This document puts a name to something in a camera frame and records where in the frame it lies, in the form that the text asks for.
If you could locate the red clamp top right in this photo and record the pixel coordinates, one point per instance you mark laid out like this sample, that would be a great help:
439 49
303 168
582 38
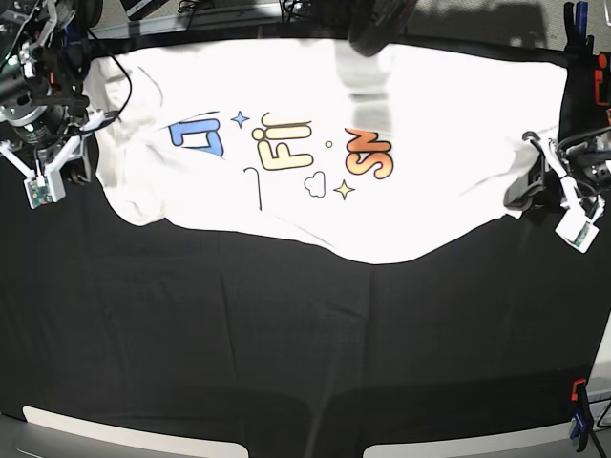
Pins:
602 80

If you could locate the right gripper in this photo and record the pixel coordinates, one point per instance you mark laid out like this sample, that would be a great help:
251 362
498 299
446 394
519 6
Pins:
66 160

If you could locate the blue clamp top right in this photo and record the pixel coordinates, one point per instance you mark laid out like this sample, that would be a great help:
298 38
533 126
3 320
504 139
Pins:
575 19

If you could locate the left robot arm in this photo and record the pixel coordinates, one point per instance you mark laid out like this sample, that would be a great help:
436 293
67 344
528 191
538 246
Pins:
587 156

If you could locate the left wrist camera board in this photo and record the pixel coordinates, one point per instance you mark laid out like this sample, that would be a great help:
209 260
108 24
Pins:
577 230

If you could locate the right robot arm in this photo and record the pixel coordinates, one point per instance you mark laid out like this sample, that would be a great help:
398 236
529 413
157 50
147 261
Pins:
46 117

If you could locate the white printed t-shirt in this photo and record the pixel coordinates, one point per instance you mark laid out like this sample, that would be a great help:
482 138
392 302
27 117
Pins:
378 159

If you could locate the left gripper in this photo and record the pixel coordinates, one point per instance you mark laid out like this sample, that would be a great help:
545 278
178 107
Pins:
541 188

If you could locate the red blue clamp bottom right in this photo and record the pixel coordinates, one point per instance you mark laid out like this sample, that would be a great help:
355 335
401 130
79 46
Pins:
582 418

